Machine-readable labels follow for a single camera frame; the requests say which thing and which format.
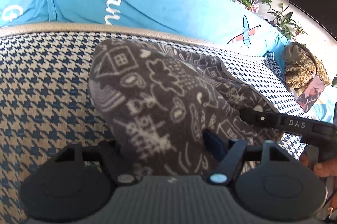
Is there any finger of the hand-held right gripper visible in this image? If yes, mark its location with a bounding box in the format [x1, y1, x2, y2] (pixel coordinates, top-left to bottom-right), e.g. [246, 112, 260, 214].
[240, 108, 284, 132]

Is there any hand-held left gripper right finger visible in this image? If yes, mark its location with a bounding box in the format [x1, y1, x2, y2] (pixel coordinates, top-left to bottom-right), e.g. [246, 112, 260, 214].
[203, 130, 293, 185]

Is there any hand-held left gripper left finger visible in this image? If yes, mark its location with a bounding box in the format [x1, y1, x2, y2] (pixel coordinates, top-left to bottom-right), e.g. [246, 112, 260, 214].
[54, 140, 136, 185]

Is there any grey patterned zip jacket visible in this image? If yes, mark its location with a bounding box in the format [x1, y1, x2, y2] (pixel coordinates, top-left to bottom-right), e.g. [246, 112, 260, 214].
[88, 38, 283, 177]

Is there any person's right hand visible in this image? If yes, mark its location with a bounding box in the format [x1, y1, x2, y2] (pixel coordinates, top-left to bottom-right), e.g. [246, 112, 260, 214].
[300, 152, 337, 178]

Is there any phone with pink screen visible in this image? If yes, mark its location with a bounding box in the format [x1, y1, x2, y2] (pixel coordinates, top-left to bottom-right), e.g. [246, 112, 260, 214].
[296, 75, 326, 112]

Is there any brown patterned cushion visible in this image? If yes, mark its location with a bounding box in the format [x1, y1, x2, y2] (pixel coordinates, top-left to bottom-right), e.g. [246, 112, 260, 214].
[283, 42, 333, 93]

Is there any houndstooth sofa seat cover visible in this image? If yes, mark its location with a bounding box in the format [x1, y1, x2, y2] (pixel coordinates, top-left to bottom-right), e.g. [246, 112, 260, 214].
[0, 23, 316, 224]

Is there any long-leaved potted plant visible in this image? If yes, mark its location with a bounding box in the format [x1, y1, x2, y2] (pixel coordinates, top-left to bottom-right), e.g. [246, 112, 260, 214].
[266, 3, 307, 40]

